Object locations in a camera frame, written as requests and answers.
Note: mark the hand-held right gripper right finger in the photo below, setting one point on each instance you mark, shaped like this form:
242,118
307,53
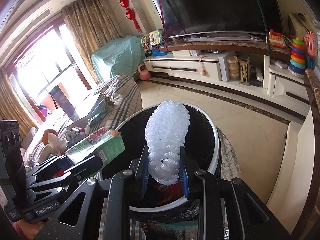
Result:
184,182

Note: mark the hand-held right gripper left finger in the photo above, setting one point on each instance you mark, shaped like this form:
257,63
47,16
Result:
144,180

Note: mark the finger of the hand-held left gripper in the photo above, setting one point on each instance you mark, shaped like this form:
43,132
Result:
50,162
85,166

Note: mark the green cardboard box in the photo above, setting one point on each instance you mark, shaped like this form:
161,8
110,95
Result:
100,145

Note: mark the white foam fruit net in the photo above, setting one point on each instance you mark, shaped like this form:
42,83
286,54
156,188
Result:
166,135

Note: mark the white rimmed trash bin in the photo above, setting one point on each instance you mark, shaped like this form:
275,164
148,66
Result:
217,140

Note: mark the orange white plush toy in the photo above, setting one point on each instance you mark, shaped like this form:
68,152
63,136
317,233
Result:
53,142

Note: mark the red wrapper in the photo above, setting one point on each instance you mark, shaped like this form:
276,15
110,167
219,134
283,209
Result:
166,192

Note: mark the small red white bottle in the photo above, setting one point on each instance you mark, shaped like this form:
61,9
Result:
86,130

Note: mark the beige patterned curtain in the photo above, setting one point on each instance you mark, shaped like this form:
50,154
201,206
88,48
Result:
12,105
90,35

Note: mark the grey patterned cloth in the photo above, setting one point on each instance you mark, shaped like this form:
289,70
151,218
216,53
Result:
230,155

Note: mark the green white plastic bag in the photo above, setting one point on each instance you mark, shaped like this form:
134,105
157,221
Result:
98,110

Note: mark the dark purple cup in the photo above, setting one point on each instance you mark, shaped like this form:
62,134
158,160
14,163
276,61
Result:
63,102

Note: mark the plaid covered sofa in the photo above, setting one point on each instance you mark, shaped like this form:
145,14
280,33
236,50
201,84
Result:
125,95

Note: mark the red framed window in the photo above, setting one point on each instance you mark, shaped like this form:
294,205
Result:
32,55

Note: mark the pink kettlebell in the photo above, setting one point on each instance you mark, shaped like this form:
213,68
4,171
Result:
144,75

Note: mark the pink hanging toy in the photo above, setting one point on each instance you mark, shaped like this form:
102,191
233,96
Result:
202,71

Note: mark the teal floral furniture cover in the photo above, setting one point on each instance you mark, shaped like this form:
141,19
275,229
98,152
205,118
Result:
117,55

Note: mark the white television cabinet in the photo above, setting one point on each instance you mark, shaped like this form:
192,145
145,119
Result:
185,66

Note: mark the marble top side cabinet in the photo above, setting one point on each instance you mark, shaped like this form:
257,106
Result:
300,155

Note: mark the white flat box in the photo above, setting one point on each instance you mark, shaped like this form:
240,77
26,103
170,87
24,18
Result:
223,67

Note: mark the stack of yellow containers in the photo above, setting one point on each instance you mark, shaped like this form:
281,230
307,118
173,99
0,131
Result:
233,68

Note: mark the wooden lantern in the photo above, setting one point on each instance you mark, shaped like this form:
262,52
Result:
243,71

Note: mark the blue toy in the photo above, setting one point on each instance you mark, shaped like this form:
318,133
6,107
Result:
160,51

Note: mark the white remote control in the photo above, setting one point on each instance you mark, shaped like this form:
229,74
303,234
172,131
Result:
259,75

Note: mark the green white toy wheel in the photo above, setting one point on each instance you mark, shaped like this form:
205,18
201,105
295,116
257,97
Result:
145,42

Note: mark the white notepad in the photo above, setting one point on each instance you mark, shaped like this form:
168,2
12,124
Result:
280,63

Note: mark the red hanging decoration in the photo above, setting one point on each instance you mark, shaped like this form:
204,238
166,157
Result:
125,2

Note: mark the red toy telephone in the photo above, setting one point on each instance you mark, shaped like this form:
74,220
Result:
276,40

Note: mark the black flat television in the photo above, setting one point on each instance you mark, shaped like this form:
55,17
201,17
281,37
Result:
212,5

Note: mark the pink plastic toy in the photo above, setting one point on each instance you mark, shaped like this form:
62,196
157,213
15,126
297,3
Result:
310,45

